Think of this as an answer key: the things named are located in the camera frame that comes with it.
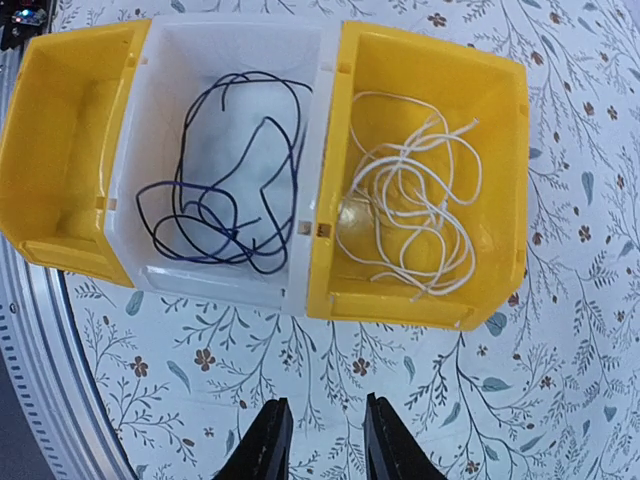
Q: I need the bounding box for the floral patterned table mat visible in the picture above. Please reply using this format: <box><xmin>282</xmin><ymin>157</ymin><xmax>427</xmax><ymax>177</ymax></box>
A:
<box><xmin>53</xmin><ymin>1</ymin><xmax>639</xmax><ymax>479</ymax></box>

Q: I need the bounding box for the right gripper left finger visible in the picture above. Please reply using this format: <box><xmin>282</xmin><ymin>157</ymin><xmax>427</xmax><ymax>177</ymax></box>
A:
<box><xmin>214</xmin><ymin>398</ymin><xmax>293</xmax><ymax>480</ymax></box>

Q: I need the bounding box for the front aluminium rail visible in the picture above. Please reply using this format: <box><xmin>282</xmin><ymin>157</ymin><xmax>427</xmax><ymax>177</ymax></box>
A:
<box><xmin>0</xmin><ymin>29</ymin><xmax>136</xmax><ymax>480</ymax></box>

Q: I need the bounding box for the near yellow plastic bin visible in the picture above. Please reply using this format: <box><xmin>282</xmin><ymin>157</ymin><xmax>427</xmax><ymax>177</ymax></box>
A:
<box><xmin>1</xmin><ymin>19</ymin><xmax>151</xmax><ymax>287</ymax></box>

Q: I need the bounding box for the thin black cable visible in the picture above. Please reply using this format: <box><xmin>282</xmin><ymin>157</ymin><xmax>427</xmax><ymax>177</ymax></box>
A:
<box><xmin>135</xmin><ymin>115</ymin><xmax>296</xmax><ymax>275</ymax></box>
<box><xmin>174</xmin><ymin>70</ymin><xmax>304</xmax><ymax>251</ymax></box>

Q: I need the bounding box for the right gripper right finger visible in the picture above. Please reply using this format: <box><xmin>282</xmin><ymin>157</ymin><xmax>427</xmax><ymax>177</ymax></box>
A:
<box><xmin>363</xmin><ymin>393</ymin><xmax>446</xmax><ymax>480</ymax></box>

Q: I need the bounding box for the yellow plastic bin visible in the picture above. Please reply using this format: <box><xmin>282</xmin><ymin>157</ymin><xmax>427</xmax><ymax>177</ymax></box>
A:
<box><xmin>306</xmin><ymin>21</ymin><xmax>529</xmax><ymax>331</ymax></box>
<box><xmin>1</xmin><ymin>19</ymin><xmax>151</xmax><ymax>287</ymax></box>

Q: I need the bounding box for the white translucent plastic bin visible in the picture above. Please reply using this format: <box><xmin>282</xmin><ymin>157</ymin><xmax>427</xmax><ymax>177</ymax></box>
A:
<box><xmin>105</xmin><ymin>13</ymin><xmax>341</xmax><ymax>315</ymax></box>

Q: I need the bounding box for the far yellow plastic bin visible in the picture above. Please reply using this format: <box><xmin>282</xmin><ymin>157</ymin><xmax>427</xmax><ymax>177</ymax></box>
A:
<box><xmin>306</xmin><ymin>21</ymin><xmax>529</xmax><ymax>331</ymax></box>

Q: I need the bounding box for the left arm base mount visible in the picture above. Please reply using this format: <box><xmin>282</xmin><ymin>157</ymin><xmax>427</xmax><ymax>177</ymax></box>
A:
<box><xmin>1</xmin><ymin>0</ymin><xmax>51</xmax><ymax>51</ymax></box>

